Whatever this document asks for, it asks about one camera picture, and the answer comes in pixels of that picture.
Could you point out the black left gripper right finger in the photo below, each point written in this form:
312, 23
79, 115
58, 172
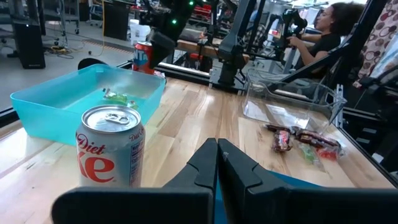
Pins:
248, 199

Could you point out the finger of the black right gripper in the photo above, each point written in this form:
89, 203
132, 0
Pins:
160, 49

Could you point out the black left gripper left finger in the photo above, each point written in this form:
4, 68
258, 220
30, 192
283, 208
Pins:
189, 199

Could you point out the red soda can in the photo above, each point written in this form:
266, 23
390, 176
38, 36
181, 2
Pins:
142, 57

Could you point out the red chocolate bar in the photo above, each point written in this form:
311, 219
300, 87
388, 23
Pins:
282, 141
314, 138

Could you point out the green hard candy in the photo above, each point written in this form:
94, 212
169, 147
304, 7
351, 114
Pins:
133, 104
116, 97
307, 153

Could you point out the red hard candy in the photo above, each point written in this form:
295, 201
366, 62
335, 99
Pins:
327, 154

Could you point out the clear plastic basket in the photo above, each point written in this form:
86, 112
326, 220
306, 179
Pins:
280, 93

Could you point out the light green translucent basket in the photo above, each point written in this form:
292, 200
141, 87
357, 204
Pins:
46, 115

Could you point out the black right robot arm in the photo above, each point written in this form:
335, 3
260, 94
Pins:
231, 46

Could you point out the white bucket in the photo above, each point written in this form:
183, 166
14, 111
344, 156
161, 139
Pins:
140, 31

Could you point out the wooden workbench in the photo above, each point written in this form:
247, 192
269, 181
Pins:
211, 51

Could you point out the black round chair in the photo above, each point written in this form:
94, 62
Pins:
90, 63

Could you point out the silver Diet Coke can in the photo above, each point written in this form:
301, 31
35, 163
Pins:
109, 155

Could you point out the person's hand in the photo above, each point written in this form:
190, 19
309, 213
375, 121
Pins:
293, 40

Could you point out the black speaker cabinet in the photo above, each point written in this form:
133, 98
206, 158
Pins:
29, 46

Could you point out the person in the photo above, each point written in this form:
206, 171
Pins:
323, 43

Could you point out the circle patterned cloth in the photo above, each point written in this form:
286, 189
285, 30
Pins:
377, 40

